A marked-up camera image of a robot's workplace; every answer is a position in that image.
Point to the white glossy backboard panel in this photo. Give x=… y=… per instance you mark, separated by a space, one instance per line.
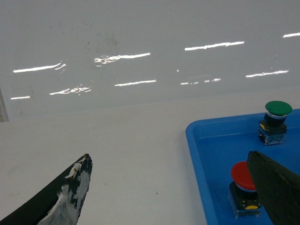
x=72 y=56

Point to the blue plastic tray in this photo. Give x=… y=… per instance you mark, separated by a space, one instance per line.
x=217 y=144

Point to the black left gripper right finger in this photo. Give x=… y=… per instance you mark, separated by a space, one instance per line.
x=277 y=186

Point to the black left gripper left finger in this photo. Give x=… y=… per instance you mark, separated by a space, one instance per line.
x=58 y=203

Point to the red mushroom push button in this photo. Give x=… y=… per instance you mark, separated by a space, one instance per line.
x=242 y=193

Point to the green mushroom push button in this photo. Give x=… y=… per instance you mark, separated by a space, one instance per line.
x=272 y=129

